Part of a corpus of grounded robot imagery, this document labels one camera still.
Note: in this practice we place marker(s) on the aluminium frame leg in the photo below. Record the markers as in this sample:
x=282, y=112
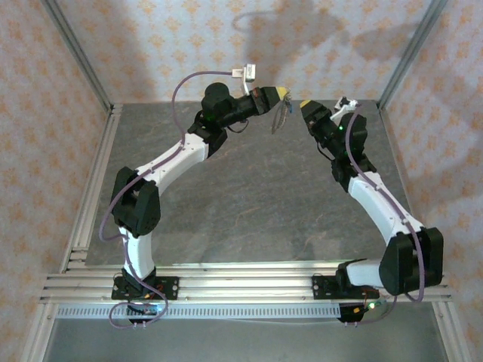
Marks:
x=37, y=332
x=447, y=332

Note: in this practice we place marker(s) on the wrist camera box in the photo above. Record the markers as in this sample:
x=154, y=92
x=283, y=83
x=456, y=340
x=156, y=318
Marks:
x=345, y=107
x=251, y=71

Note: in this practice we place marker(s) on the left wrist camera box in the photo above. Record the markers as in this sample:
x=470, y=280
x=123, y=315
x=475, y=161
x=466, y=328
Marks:
x=251, y=71

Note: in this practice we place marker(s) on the metal carabiner keyring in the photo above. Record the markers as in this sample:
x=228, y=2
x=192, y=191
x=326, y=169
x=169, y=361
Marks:
x=280, y=113

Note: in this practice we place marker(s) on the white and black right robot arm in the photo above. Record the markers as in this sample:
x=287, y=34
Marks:
x=373, y=203

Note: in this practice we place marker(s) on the aluminium base frame rails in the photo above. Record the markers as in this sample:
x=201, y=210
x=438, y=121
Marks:
x=245, y=286

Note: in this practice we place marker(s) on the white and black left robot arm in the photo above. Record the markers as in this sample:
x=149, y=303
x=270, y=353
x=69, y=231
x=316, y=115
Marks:
x=177, y=158

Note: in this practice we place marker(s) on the grey metal lower shelf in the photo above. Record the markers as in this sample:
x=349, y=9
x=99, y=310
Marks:
x=245, y=343

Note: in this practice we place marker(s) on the aluminium corner post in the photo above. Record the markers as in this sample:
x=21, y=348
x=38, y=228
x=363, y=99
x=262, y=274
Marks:
x=81, y=56
x=409, y=56

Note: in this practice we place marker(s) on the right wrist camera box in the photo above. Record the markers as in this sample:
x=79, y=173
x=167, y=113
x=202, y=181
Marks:
x=345, y=107

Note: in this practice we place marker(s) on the aluminium side rail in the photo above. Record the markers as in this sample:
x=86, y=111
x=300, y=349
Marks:
x=111, y=128

